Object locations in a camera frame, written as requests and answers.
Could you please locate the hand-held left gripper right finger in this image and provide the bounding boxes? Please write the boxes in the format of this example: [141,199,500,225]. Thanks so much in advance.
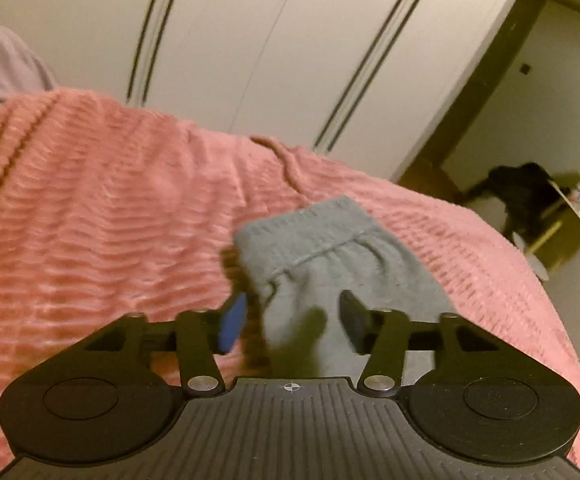
[339,290,506,397]

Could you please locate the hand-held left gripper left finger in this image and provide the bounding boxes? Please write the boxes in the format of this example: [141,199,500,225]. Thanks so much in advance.
[70,294,249,397]

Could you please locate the grey pants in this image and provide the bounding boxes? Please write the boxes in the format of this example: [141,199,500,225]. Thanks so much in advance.
[233,197,458,379]

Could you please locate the pink ribbed blanket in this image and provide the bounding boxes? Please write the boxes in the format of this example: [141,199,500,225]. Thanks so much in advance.
[0,87,580,480]

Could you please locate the wooden chair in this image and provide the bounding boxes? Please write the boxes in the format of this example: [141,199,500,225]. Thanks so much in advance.
[514,174,580,272]

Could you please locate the white wardrobe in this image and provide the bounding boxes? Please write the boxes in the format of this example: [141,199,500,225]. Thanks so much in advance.
[0,0,538,184]

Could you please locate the lilac pillow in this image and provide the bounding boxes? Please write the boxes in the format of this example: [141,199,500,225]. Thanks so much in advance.
[0,14,62,105]

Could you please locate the dark wooden door frame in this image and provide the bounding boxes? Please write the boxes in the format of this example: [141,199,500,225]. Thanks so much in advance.
[394,0,558,189]

